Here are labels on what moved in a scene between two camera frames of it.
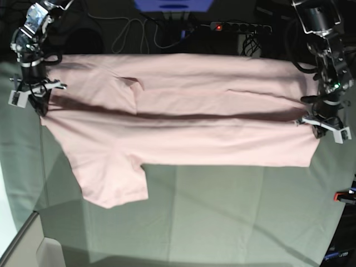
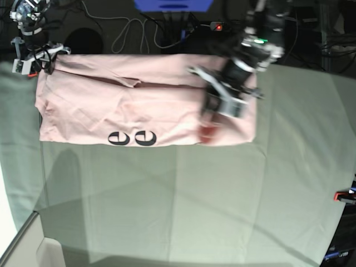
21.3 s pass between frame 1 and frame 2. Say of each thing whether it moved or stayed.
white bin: stayed
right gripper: moved
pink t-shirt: moved
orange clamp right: stayed
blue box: stayed
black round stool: stayed
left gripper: moved
